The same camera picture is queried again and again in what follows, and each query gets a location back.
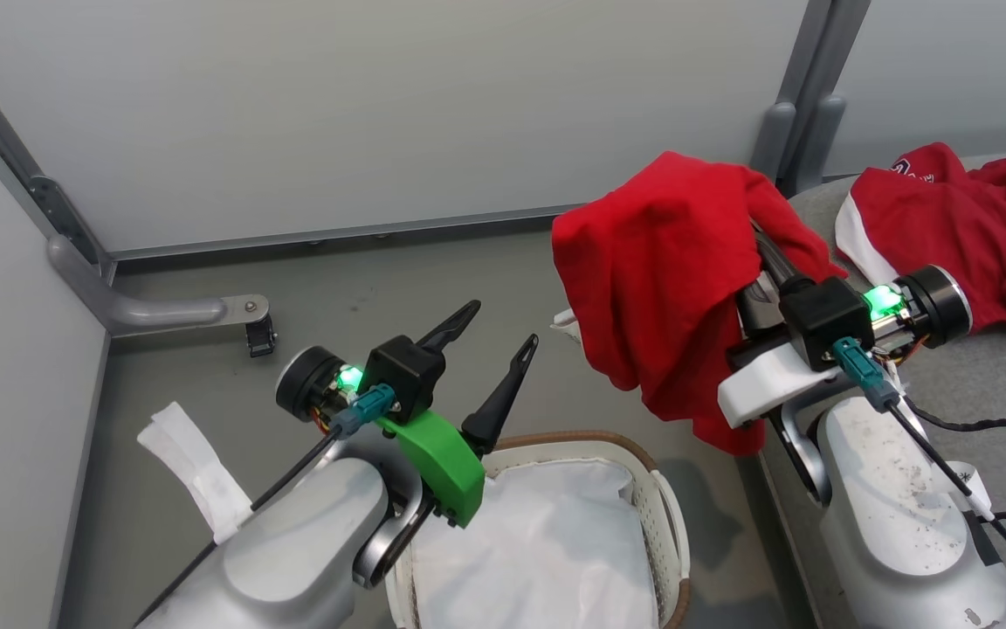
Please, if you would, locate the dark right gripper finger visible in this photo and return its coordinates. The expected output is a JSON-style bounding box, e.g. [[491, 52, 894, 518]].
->
[[752, 229, 818, 294], [734, 284, 785, 337]]

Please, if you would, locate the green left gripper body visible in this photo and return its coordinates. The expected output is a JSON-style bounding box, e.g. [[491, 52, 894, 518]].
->
[[378, 409, 486, 528]]

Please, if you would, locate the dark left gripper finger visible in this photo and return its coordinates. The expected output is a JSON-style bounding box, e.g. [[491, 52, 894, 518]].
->
[[461, 334, 540, 457], [416, 300, 482, 355]]

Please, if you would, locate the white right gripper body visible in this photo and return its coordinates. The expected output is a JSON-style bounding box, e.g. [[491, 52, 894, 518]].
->
[[718, 341, 858, 429]]

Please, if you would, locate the plain red shirt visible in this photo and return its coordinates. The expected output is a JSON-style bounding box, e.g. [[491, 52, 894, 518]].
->
[[552, 151, 849, 457]]

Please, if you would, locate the red jersey with white stripes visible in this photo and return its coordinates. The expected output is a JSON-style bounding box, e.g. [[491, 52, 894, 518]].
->
[[835, 142, 1006, 343]]

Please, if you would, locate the white basket liner cloth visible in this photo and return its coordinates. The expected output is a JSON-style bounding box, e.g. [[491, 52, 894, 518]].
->
[[411, 459, 661, 629]]

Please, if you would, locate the white laundry basket brown rim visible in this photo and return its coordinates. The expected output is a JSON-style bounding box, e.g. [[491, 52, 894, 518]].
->
[[385, 430, 692, 629]]

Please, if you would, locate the black caster wheel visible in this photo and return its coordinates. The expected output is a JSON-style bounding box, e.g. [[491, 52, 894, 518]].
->
[[245, 314, 278, 358]]

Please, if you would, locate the white tape strip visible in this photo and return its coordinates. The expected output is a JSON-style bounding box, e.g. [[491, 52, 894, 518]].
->
[[137, 402, 253, 544]]

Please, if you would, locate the grey partition foot bar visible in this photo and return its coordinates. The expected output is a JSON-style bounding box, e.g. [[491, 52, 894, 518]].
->
[[47, 234, 270, 338]]

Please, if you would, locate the grey partition bottom rail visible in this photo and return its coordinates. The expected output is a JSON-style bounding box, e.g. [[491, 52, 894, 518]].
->
[[110, 205, 582, 261]]

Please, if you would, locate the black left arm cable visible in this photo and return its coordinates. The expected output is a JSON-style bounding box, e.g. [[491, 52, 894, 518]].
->
[[132, 384, 399, 628]]

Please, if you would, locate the white cable label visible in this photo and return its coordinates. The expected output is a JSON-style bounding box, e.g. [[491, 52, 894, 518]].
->
[[944, 460, 995, 518]]

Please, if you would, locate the grey corner partition post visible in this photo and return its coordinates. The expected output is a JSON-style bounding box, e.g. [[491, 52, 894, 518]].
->
[[0, 31, 115, 280]]

